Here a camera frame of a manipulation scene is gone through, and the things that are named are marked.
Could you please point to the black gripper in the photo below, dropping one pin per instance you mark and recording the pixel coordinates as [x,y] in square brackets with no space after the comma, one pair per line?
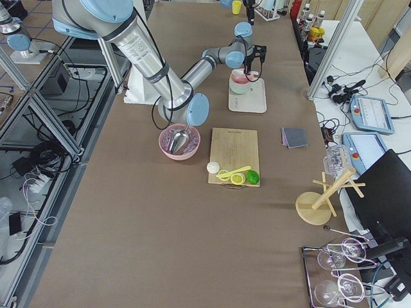
[248,64]

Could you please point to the small pink bowl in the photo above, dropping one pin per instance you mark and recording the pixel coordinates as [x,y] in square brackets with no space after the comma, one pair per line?
[238,76]

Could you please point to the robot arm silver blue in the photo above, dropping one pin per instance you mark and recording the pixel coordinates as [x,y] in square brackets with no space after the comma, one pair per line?
[116,22]
[240,53]

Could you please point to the large pink ice bowl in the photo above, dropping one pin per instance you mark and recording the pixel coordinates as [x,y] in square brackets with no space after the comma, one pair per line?
[191,148]

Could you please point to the stacked mint green bowls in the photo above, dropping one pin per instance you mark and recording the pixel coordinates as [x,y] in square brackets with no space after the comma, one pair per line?
[240,86]

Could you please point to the white rabbit tray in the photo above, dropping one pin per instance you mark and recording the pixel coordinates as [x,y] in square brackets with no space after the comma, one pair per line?
[253,101]

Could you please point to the yellow cup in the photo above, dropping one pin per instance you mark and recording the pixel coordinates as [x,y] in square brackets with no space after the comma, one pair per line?
[236,7]

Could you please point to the grey folded cloth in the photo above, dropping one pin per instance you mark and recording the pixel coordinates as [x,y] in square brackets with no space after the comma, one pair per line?
[294,137]

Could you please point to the bamboo cutting board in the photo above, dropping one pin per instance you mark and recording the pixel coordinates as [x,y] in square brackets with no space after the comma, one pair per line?
[235,148]

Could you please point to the metal ice scoop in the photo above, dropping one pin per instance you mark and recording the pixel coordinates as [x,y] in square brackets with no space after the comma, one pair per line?
[179,141]

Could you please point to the lemon slice lower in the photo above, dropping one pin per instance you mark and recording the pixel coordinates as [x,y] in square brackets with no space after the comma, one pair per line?
[223,179]

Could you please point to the lemon slice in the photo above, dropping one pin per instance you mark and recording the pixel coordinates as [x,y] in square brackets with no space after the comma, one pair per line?
[223,179]
[238,178]

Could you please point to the yellow plastic knife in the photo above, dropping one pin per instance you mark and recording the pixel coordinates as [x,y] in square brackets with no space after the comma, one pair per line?
[228,174]

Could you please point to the green lime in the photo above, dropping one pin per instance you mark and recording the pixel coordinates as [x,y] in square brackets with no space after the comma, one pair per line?
[252,177]

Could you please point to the lemon slice upper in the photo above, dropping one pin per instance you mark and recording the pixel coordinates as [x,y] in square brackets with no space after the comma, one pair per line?
[238,178]

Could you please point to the clear glass mug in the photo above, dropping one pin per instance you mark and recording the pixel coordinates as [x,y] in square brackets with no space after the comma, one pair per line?
[336,160]

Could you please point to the upper blue teach pendant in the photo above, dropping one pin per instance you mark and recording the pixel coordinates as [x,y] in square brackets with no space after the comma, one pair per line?
[371,114]

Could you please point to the blue teach pendant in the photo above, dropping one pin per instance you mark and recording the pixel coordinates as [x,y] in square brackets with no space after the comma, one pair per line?
[365,148]
[371,114]

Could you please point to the lower blue teach pendant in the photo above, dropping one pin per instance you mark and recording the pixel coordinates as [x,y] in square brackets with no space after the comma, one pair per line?
[365,148]

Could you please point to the wooden cup rack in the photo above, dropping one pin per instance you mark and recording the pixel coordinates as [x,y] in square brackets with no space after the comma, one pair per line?
[317,209]

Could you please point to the black monitor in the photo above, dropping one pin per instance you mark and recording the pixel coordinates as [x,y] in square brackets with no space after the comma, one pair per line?
[385,208]

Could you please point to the upper wine glass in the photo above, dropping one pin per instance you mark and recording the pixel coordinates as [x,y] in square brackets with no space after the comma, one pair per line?
[335,256]

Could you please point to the wine glass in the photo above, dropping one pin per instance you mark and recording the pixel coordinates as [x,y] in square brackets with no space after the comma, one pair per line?
[335,256]
[346,290]

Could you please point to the metal glass rack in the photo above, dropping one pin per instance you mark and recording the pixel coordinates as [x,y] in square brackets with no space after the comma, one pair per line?
[331,273]

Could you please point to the lower wine glass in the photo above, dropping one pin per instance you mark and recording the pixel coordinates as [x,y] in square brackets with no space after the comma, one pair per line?
[346,290]

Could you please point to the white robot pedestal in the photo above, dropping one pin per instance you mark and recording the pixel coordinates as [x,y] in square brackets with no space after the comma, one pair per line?
[139,91]

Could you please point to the aluminium frame post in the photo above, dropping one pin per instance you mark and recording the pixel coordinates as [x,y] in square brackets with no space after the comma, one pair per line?
[336,41]

